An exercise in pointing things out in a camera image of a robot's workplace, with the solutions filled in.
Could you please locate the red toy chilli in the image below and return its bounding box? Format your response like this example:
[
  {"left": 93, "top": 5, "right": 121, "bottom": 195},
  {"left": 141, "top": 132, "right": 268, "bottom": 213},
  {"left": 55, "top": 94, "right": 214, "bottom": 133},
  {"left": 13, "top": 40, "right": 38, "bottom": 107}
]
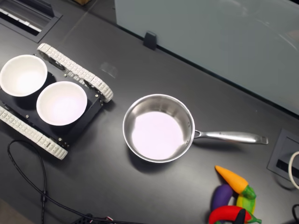
[{"left": 208, "top": 205, "right": 263, "bottom": 224}]

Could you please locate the yellow green toy corn cob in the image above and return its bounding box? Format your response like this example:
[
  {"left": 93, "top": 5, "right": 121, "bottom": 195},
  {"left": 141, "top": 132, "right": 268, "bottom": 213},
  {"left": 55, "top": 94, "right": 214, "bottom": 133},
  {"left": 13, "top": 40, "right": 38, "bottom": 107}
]
[{"left": 236, "top": 193, "right": 257, "bottom": 215}]

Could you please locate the purple toy aubergine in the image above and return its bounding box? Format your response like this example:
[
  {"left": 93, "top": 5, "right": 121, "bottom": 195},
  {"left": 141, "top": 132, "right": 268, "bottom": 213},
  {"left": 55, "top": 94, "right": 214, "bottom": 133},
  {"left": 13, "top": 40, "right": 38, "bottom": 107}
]
[{"left": 211, "top": 183, "right": 234, "bottom": 212}]

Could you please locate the orange toy carrot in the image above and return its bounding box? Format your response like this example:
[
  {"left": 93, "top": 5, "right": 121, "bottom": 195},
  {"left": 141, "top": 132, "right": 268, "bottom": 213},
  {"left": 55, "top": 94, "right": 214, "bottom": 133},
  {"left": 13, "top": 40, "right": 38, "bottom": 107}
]
[{"left": 214, "top": 165, "right": 257, "bottom": 200}]

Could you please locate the black panel clip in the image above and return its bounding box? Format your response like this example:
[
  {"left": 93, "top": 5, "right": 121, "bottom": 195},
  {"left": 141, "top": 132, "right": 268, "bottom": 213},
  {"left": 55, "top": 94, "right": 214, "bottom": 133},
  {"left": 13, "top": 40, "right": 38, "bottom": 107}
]
[{"left": 142, "top": 30, "right": 157, "bottom": 50}]

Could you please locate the white bowl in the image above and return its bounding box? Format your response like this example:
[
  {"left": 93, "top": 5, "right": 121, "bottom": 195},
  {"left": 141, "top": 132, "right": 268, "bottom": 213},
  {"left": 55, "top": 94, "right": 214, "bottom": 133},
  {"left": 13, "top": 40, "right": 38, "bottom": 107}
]
[
  {"left": 0, "top": 54, "right": 49, "bottom": 98},
  {"left": 36, "top": 81, "right": 88, "bottom": 127}
]

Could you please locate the black vehicle with white tracks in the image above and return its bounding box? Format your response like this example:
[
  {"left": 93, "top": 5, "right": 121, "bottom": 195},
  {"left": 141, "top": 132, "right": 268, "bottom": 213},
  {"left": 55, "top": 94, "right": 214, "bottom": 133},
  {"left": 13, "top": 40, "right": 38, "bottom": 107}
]
[{"left": 0, "top": 42, "right": 114, "bottom": 161}]

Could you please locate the white cable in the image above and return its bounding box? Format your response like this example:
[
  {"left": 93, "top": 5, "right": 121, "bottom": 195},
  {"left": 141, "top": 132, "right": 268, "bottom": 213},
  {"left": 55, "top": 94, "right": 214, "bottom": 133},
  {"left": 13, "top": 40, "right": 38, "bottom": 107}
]
[{"left": 288, "top": 151, "right": 299, "bottom": 190}]

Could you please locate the black table cable hatch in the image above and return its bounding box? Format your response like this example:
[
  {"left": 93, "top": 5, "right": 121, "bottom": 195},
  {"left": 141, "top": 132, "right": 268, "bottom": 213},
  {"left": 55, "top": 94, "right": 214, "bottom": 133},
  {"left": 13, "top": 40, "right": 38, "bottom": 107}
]
[
  {"left": 267, "top": 128, "right": 299, "bottom": 183},
  {"left": 0, "top": 0, "right": 64, "bottom": 44}
]

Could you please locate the steel pan with long handle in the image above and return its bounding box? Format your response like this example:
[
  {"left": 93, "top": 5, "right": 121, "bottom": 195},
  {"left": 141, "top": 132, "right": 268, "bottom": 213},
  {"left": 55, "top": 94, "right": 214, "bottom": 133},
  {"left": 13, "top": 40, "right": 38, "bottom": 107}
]
[{"left": 122, "top": 93, "right": 269, "bottom": 164}]

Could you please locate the long black cable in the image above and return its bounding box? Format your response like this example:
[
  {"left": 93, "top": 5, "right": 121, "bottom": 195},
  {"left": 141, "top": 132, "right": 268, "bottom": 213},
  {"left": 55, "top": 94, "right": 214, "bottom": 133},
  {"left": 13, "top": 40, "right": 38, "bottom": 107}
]
[{"left": 7, "top": 139, "right": 94, "bottom": 224}]

